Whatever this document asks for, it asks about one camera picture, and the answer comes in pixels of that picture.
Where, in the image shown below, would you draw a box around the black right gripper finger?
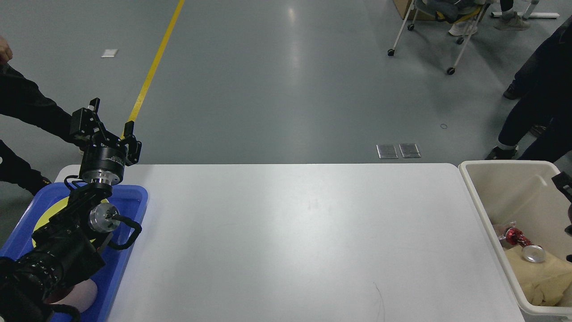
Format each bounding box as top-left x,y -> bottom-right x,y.
551,172 -> 572,203

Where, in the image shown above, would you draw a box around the pink mug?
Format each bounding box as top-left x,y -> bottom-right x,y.
44,279 -> 98,313

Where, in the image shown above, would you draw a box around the white rolling chair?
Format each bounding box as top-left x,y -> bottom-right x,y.
387,0 -> 493,75

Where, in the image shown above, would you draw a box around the brown paper bag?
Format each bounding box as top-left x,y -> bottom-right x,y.
505,247 -> 572,306

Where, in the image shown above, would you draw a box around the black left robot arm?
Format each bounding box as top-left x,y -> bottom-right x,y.
1,98 -> 142,322

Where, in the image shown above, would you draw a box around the metal floor plates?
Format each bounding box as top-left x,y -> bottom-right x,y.
376,143 -> 421,159

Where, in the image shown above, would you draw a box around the person at left edge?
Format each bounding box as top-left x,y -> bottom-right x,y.
0,37 -> 88,195

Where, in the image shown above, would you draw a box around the crushed red can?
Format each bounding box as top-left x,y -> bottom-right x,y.
505,228 -> 546,263

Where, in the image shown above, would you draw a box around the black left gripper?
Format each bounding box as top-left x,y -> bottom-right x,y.
70,97 -> 142,186

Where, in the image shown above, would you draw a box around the person in black trousers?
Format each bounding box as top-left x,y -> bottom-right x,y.
486,18 -> 571,163

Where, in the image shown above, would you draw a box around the beige plastic bin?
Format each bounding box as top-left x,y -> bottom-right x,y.
459,160 -> 571,322

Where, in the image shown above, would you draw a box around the foil tray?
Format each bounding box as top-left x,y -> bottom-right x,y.
492,221 -> 516,249

